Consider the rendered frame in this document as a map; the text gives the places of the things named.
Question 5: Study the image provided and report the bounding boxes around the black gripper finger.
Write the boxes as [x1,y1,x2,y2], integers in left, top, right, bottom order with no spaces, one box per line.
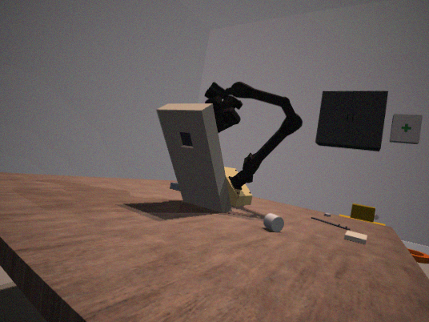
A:
[217,113,233,133]

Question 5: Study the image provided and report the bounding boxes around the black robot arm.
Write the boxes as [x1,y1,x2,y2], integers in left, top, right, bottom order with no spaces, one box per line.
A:
[204,82,303,190]

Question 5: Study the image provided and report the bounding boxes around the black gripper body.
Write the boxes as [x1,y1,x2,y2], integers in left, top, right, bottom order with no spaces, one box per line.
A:
[214,103,240,125]

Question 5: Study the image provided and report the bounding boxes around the grey cylinder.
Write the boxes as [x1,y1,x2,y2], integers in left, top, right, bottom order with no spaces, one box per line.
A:
[264,214,284,232]

